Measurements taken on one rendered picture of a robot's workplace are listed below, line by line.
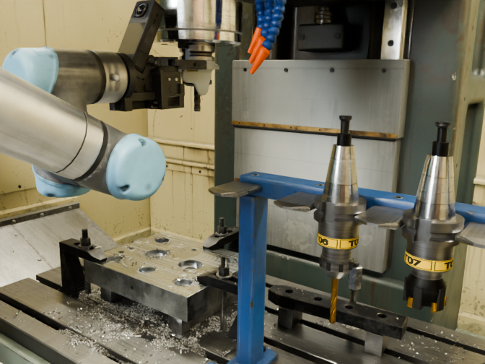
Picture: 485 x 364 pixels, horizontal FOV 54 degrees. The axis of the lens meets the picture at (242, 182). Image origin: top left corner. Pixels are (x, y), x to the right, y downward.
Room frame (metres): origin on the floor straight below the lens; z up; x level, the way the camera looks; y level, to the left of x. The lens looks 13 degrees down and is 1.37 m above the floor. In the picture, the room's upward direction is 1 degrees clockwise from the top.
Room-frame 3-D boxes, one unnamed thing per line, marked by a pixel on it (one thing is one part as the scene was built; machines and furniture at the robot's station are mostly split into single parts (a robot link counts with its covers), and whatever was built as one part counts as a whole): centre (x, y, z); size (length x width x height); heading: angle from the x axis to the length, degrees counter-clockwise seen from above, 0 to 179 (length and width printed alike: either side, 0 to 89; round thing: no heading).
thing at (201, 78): (0.83, 0.07, 1.37); 0.09 x 0.03 x 0.06; 131
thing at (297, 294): (0.81, -0.17, 0.93); 0.26 x 0.05 x 0.06; 60
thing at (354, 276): (0.85, -0.22, 0.96); 0.03 x 0.03 x 0.13
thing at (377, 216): (0.53, -0.17, 1.21); 0.07 x 0.05 x 0.01; 145
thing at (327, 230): (0.56, -0.12, 1.18); 0.05 x 0.05 x 0.03
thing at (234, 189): (0.66, 0.01, 1.21); 0.07 x 0.05 x 0.01; 145
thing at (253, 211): (0.70, -0.02, 1.05); 0.10 x 0.05 x 0.30; 145
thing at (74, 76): (0.63, 0.25, 1.36); 0.11 x 0.08 x 0.09; 145
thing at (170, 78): (0.76, 0.16, 1.36); 0.12 x 0.08 x 0.09; 145
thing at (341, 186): (0.56, -0.12, 1.26); 0.04 x 0.04 x 0.07
